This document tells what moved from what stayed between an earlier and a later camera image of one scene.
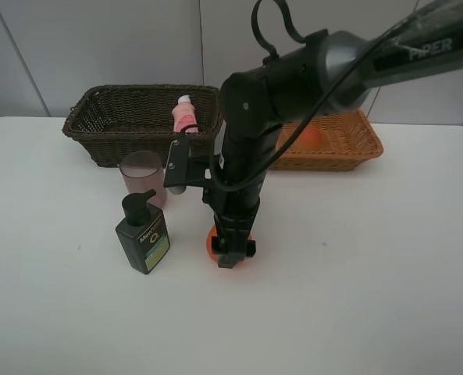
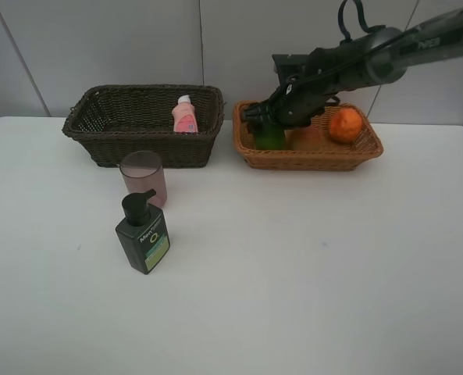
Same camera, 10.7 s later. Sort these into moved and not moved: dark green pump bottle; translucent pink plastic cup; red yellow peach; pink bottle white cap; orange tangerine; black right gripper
Moved: orange tangerine; black right gripper
Not moved: red yellow peach; translucent pink plastic cup; dark green pump bottle; pink bottle white cap
